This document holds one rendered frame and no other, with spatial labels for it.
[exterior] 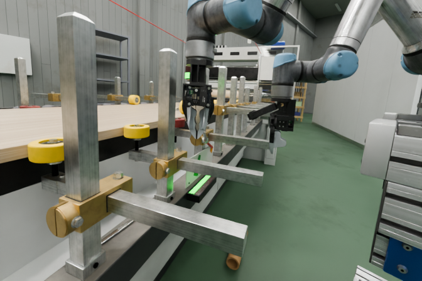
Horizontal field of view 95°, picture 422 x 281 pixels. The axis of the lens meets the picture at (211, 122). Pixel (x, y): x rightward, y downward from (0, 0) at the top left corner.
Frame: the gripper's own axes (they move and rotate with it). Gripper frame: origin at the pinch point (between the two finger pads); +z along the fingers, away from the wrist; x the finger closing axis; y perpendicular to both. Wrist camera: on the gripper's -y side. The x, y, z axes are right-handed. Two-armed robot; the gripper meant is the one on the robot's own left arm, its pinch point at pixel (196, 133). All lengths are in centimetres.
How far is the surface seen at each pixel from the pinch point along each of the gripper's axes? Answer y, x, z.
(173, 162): 1.3, -6.5, 8.7
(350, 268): -52, 96, 91
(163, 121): 2.1, -9.2, -3.4
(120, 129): -6.6, -25.4, 1.4
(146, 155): -5.0, -16.2, 9.0
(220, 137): -22.7, 8.2, 5.8
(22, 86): -55, -103, -10
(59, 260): 15.2, -29.6, 28.8
